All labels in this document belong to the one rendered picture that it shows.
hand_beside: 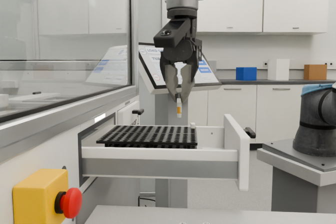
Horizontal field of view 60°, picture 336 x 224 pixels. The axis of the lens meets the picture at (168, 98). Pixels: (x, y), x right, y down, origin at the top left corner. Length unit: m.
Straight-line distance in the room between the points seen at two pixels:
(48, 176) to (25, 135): 0.07
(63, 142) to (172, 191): 1.26
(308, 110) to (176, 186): 0.97
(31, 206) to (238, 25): 3.88
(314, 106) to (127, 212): 0.67
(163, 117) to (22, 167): 1.26
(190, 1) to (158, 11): 1.70
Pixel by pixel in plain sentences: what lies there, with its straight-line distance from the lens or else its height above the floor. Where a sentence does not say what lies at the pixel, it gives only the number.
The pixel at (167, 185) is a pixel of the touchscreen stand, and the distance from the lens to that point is 1.73.
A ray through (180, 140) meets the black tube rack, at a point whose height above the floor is 0.90.
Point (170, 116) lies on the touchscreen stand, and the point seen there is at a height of 0.79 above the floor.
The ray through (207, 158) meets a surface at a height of 0.88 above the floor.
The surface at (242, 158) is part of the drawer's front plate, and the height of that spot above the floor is 0.89.
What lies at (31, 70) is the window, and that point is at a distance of 0.49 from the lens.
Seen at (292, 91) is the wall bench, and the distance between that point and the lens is 4.00.
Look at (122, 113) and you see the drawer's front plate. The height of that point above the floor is 0.92.
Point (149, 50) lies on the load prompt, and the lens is 1.58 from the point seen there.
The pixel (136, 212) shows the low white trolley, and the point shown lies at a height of 0.76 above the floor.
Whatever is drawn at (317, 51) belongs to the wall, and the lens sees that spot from 4.94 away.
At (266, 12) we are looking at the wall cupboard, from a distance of 4.28.
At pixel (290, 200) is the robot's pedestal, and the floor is 0.61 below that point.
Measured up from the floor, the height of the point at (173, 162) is 0.87.
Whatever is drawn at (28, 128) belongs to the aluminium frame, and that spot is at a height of 0.98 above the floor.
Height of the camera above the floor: 1.06
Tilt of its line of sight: 6 degrees down
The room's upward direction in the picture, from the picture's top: straight up
